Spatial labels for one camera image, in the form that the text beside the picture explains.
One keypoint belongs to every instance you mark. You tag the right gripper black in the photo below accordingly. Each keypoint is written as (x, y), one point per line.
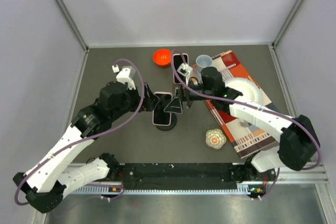
(175, 105)

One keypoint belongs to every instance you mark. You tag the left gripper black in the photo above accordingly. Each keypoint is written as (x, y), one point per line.
(149, 101)

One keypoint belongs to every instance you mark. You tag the black round-base phone stand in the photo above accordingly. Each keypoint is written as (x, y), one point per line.
(169, 127)

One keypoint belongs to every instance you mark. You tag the phone with pink case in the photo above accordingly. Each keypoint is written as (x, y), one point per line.
(178, 60)

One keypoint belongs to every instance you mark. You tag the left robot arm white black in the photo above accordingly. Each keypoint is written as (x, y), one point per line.
(47, 184)

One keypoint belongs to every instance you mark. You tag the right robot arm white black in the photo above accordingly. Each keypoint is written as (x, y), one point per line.
(296, 136)

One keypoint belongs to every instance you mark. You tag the orange plastic bowl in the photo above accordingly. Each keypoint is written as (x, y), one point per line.
(162, 57)

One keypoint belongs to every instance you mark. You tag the floral patterned small dish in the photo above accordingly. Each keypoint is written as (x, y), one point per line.
(215, 139)

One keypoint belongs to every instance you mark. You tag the light blue mug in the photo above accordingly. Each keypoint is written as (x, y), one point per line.
(203, 61)

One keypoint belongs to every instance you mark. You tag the pink plastic utensil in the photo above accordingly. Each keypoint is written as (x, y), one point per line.
(227, 68)

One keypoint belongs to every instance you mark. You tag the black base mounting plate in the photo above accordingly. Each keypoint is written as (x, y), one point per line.
(178, 175)

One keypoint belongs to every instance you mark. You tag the white paper plate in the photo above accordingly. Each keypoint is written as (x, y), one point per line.
(247, 88)

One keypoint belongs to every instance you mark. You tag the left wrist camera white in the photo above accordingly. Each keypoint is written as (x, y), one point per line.
(125, 75)

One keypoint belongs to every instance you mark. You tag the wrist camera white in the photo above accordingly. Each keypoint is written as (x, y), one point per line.
(125, 75)
(184, 70)

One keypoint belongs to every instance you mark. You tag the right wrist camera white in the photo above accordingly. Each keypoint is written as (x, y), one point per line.
(184, 70)

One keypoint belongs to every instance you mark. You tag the grey slotted cable duct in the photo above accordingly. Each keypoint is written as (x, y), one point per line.
(241, 189)

